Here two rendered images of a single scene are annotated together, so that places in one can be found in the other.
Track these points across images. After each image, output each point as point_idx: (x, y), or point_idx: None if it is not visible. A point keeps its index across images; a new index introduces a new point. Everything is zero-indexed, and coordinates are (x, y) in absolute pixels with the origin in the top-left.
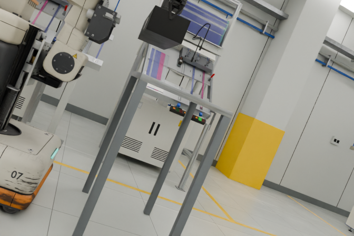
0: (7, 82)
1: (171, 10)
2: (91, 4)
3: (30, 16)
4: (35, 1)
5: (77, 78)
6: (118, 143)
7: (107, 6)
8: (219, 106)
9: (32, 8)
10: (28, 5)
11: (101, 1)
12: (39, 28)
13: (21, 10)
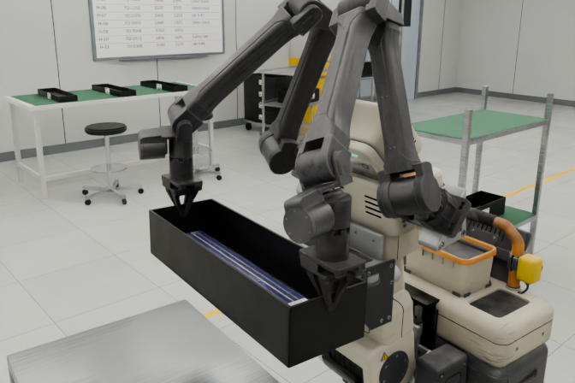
0: None
1: (184, 199)
2: None
3: (453, 284)
4: (437, 253)
5: (346, 380)
6: None
7: (358, 237)
8: (40, 344)
9: (448, 268)
10: (421, 255)
11: None
12: (489, 320)
13: (406, 261)
